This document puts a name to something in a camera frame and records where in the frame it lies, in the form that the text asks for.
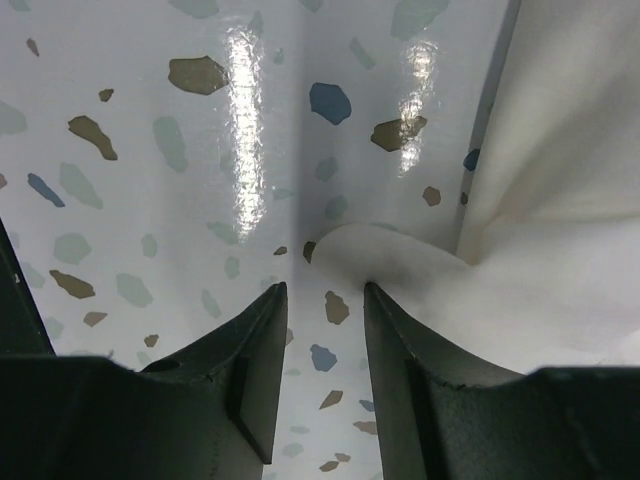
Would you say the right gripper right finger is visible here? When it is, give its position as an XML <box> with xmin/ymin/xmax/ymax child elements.
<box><xmin>364</xmin><ymin>283</ymin><xmax>639</xmax><ymax>479</ymax></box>

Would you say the white t shirt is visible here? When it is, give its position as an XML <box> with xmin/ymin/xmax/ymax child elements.
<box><xmin>312</xmin><ymin>1</ymin><xmax>639</xmax><ymax>374</ymax></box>

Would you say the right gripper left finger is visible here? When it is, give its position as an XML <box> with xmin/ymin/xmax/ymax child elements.
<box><xmin>1</xmin><ymin>283</ymin><xmax>288</xmax><ymax>479</ymax></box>

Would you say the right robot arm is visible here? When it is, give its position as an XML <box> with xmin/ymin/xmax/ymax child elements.
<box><xmin>1</xmin><ymin>219</ymin><xmax>639</xmax><ymax>479</ymax></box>

